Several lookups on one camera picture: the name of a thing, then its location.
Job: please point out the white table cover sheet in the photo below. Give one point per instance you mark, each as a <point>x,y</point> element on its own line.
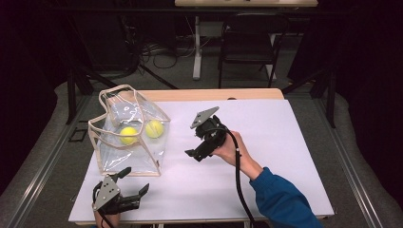
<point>196,190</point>

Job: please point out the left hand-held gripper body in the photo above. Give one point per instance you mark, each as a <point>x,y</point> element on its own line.
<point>107,193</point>

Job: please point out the metal floor rail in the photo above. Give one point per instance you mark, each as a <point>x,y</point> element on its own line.
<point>47,164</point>
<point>348,164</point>

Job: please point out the transparent bag with beige trim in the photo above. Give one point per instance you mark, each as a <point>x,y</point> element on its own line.
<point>126,155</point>

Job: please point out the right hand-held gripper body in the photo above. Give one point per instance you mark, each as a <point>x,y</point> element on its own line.
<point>210,136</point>

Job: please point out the white-legged desk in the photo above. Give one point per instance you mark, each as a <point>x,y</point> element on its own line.
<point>197,47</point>

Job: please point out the yellow tennis ball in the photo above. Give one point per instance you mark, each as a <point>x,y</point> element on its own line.
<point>128,135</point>
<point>154,129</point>

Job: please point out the person's left hand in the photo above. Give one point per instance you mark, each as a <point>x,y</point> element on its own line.
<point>107,220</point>

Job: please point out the black folding chair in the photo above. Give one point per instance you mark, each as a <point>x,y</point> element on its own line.
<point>250,41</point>

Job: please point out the black metal stand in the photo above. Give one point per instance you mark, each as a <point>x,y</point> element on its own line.
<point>71,95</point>
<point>329,95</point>

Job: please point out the person's right hand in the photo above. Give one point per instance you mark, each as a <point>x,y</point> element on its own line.
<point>236,155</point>

